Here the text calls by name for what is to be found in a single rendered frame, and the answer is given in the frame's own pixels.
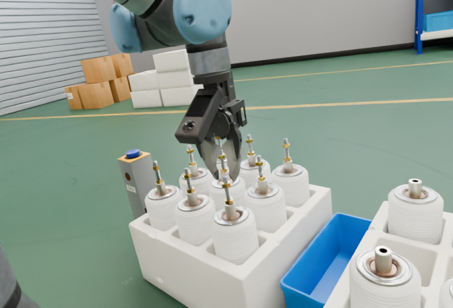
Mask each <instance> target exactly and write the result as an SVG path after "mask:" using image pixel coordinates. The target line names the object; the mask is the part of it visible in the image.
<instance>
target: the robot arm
mask: <svg viewBox="0 0 453 308"><path fill-rule="evenodd" d="M114 1H116V2H117V3H115V4H113V5H112V6H111V8H110V11H109V25H110V29H111V34H112V37H113V40H114V41H115V44H116V45H117V47H118V49H119V50H120V51H121V52H123V53H142V52H143V51H151V50H155V49H163V48H168V47H176V46H179V45H184V44H185V48H186V51H187V57H188V61H189V67H190V71H191V75H194V76H193V84H195V85H201V84H203V87H204V88H200V89H198V91H197V92H196V94H195V96H194V98H193V100H192V102H191V104H190V106H189V108H188V110H187V112H186V113H185V115H184V117H183V119H182V121H181V123H180V124H179V126H178V128H177V130H176V132H175V137H176V138H177V140H178V142H179V143H181V144H195V145H196V148H197V149H198V152H199V154H200V157H201V158H202V159H203V161H204V164H205V165H206V167H207V168H208V170H209V171H210V173H211V174H212V176H213V177H214V178H215V179H216V180H219V172H218V169H217V166H216V161H217V159H218V157H219V156H220V151H221V149H220V145H218V144H216V142H215V137H220V139H222V140H223V139H224V138H226V142H225V143H224V144H223V145H222V151H223V152H224V154H225V155H226V159H227V163H226V164H227V166H228V168H229V177H230V178H231V179H232V180H233V181H236V180H237V177H238V176H239V172H240V167H241V161H242V160H243V158H244V156H245V147H244V146H242V145H241V144H242V136H241V131H240V130H239V127H240V126H242V127H244V126H245V125H246V124H247V117H246V112H245V103H244V99H236V95H235V87H234V81H233V73H232V70H229V69H230V68H231V63H230V58H229V50H228V46H227V38H226V34H225V30H226V29H227V28H228V26H229V24H230V21H231V17H232V11H233V7H232V1H231V0H114ZM241 108H243V112H244V117H245V119H244V120H243V118H242V113H241ZM0 308H41V307H39V306H38V305H37V304H36V303H35V302H34V301H33V300H32V299H30V298H29V297H28V296H26V295H25V294H24V293H23V292H22V290H21V288H20V285H19V284H18V281H17V279H16V276H15V274H14V272H13V270H12V267H11V265H10V263H9V260H8V258H7V256H6V254H5V251H4V249H3V246H2V244H1V242H0Z"/></svg>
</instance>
